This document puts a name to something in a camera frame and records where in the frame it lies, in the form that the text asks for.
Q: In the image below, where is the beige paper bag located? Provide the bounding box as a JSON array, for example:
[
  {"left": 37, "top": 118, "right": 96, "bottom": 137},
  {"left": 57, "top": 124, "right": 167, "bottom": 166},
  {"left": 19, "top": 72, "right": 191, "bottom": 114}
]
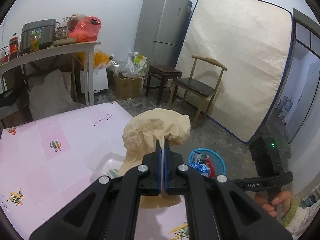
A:
[{"left": 117, "top": 108, "right": 192, "bottom": 209}]

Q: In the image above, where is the blue toothpaste box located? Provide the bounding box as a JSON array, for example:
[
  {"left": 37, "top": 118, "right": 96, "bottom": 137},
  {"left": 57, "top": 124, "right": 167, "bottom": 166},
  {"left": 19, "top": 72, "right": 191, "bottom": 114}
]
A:
[{"left": 188, "top": 152, "right": 210, "bottom": 177}]

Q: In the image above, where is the red snack bag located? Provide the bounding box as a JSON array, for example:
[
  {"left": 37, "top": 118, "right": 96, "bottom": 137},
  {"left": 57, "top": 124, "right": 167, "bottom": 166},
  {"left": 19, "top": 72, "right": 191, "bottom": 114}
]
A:
[{"left": 205, "top": 155, "right": 216, "bottom": 178}]

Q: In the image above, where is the blue mesh trash basket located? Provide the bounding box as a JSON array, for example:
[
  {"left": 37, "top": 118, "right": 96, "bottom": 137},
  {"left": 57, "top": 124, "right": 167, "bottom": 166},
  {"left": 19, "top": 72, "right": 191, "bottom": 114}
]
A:
[{"left": 188, "top": 148, "right": 226, "bottom": 178}]

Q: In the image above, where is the right hand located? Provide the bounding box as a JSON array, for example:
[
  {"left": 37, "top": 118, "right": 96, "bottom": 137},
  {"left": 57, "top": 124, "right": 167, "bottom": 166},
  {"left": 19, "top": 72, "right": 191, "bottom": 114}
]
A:
[{"left": 254, "top": 191, "right": 291, "bottom": 217}]

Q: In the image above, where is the clear plastic tray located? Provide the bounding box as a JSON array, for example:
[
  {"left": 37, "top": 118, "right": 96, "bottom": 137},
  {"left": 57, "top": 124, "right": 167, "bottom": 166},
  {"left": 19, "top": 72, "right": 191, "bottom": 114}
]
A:
[{"left": 87, "top": 152, "right": 124, "bottom": 183}]

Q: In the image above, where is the brown cardboard box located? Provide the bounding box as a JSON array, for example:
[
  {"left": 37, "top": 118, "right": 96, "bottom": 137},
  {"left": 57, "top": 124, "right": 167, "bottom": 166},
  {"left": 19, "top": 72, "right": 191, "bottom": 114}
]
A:
[{"left": 111, "top": 74, "right": 142, "bottom": 100}]

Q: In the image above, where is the wooden chair black seat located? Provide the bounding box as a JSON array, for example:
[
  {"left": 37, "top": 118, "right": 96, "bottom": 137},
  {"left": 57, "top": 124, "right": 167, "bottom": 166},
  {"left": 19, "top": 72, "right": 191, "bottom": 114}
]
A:
[{"left": 168, "top": 55, "right": 228, "bottom": 128}]

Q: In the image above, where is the dark wooden stool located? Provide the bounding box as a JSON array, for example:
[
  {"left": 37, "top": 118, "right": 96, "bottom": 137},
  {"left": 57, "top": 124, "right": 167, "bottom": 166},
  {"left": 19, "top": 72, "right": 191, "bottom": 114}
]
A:
[{"left": 145, "top": 64, "right": 182, "bottom": 106}]

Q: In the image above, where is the yellow plastic bag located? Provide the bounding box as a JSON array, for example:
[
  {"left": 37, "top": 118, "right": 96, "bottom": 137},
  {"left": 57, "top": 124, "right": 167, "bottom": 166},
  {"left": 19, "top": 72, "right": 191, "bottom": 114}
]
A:
[{"left": 75, "top": 51, "right": 111, "bottom": 68}]

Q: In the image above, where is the white sack under table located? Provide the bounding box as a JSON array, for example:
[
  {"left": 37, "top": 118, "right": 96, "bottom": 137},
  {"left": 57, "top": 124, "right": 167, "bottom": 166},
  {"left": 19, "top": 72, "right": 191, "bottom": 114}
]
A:
[{"left": 28, "top": 69, "right": 85, "bottom": 120}]

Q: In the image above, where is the white side table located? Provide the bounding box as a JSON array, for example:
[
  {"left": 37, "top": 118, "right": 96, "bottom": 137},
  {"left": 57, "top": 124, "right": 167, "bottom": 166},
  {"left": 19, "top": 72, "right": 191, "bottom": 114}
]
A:
[{"left": 1, "top": 41, "right": 101, "bottom": 106}]

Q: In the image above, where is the grey refrigerator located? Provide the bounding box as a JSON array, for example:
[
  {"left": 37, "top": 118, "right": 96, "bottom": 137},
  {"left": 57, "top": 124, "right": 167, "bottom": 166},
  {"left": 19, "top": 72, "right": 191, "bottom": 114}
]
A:
[{"left": 133, "top": 0, "right": 193, "bottom": 88}]

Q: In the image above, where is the white quilted mattress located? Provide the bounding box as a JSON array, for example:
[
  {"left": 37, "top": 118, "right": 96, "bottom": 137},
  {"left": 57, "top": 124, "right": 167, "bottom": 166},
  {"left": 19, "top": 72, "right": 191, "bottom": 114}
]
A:
[{"left": 176, "top": 0, "right": 293, "bottom": 142}]

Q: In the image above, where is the red plastic bag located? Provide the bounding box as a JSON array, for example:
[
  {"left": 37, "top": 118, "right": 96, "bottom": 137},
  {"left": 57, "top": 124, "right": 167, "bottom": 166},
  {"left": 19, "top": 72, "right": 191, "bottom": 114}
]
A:
[{"left": 68, "top": 16, "right": 101, "bottom": 42}]

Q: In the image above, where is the grey rice cooker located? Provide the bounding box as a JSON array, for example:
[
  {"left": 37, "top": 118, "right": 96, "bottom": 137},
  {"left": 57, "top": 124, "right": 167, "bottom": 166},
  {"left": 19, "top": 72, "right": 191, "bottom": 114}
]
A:
[{"left": 21, "top": 19, "right": 56, "bottom": 54}]

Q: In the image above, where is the dark sauce bottle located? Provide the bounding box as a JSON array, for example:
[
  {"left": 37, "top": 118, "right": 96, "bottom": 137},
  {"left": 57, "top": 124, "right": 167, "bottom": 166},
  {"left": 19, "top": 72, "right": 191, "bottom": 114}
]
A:
[{"left": 9, "top": 33, "right": 18, "bottom": 61}]

